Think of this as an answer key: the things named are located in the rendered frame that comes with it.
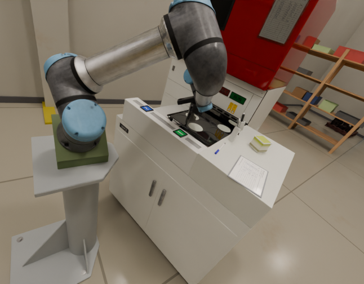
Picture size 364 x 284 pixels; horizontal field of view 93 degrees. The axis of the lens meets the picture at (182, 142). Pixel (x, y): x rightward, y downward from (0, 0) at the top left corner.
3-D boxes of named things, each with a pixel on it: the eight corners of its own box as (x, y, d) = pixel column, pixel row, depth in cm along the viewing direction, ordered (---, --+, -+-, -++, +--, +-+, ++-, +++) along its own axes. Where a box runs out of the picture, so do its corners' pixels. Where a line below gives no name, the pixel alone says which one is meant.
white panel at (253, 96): (165, 93, 166) (176, 48, 144) (238, 140, 133) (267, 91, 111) (163, 93, 164) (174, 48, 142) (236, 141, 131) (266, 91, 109)
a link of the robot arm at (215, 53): (242, 79, 43) (216, 107, 91) (229, 36, 42) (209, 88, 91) (197, 94, 44) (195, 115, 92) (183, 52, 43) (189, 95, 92)
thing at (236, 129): (231, 136, 101) (242, 116, 94) (236, 140, 100) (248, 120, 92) (226, 138, 97) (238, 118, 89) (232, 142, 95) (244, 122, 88)
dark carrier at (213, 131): (198, 109, 140) (198, 108, 139) (234, 131, 126) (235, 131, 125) (169, 116, 114) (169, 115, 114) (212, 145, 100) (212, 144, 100)
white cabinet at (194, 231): (158, 168, 201) (178, 103, 156) (227, 231, 162) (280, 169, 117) (106, 196, 153) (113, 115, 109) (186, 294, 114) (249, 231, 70)
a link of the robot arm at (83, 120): (68, 149, 58) (70, 143, 47) (54, 111, 58) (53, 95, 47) (105, 140, 65) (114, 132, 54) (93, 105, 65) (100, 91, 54)
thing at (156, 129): (134, 116, 114) (137, 97, 107) (198, 168, 92) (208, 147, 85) (121, 119, 108) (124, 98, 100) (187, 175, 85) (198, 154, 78)
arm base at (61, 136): (57, 154, 64) (57, 150, 56) (56, 114, 66) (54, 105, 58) (101, 151, 73) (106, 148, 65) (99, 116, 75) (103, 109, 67)
